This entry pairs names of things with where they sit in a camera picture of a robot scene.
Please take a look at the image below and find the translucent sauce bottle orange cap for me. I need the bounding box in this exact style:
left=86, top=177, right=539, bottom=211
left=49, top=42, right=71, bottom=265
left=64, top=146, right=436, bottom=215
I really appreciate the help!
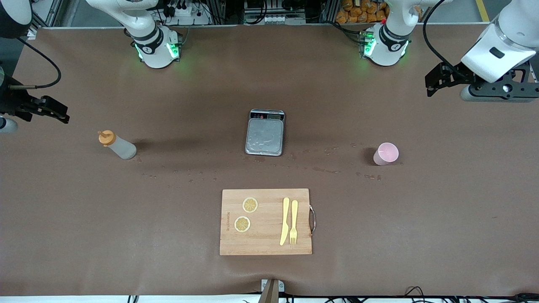
left=98, top=130, right=137, bottom=160

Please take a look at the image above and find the pink plastic cup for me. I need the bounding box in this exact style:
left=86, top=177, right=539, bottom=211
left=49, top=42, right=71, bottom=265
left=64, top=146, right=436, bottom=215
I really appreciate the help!
left=373, top=142, right=399, bottom=166

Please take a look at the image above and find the orange snack pile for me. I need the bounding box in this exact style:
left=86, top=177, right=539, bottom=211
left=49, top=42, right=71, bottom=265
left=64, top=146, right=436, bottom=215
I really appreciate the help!
left=336, top=0, right=390, bottom=24

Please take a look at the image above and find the brown table mat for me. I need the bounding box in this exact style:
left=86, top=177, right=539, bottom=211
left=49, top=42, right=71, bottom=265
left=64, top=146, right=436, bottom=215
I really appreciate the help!
left=0, top=23, right=539, bottom=297

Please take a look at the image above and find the white power strip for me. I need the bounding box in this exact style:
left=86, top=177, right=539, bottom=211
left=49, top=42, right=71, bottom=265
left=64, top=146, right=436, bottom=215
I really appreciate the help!
left=165, top=0, right=212, bottom=18

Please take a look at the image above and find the silver digital kitchen scale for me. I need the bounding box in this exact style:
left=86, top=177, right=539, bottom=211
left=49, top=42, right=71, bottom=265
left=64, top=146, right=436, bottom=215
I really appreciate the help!
left=245, top=109, right=286, bottom=157

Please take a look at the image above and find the yellow plastic fork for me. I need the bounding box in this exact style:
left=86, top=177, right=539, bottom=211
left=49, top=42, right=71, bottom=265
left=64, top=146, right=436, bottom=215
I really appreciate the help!
left=289, top=200, right=299, bottom=245

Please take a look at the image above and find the yellow plastic knife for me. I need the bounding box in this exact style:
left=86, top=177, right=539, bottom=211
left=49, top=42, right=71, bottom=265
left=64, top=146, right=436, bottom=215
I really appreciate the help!
left=280, top=197, right=291, bottom=246

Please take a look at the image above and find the wooden cutting board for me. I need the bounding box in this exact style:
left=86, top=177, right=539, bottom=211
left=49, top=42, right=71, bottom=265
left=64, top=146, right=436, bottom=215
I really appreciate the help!
left=219, top=188, right=316, bottom=256

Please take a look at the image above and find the metal table edge bracket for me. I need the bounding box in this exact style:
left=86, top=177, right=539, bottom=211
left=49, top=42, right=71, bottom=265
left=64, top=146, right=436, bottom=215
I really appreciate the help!
left=259, top=279, right=285, bottom=303

